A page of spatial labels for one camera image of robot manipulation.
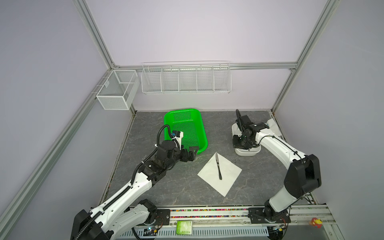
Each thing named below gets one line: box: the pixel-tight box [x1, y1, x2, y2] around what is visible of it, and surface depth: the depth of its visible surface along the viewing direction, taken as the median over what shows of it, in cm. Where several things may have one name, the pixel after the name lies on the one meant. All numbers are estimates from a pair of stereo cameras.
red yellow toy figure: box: [309, 217, 323, 229], surface depth 69 cm
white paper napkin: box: [197, 151, 243, 197], surface depth 91 cm
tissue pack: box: [266, 118, 282, 137], surface depth 103 cm
